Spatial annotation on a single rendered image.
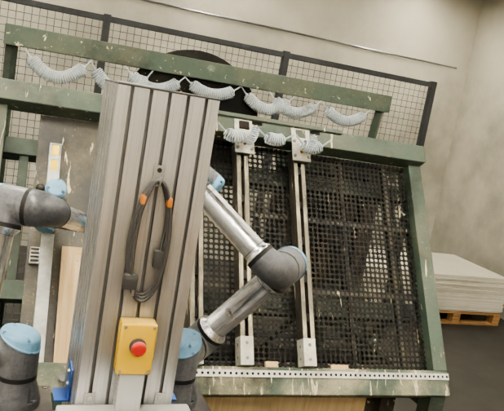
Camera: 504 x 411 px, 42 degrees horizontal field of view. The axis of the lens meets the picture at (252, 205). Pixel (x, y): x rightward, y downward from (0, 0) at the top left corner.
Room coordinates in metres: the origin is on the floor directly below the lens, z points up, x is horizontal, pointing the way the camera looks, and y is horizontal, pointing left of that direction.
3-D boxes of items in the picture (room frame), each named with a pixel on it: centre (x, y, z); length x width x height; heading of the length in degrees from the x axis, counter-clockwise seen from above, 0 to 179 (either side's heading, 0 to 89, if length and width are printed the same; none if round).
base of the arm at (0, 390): (1.82, 0.60, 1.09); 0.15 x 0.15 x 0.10
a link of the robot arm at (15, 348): (1.82, 0.61, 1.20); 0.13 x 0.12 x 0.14; 89
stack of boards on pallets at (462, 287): (7.23, -1.67, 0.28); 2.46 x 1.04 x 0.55; 111
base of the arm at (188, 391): (2.00, 0.14, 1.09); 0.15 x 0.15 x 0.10
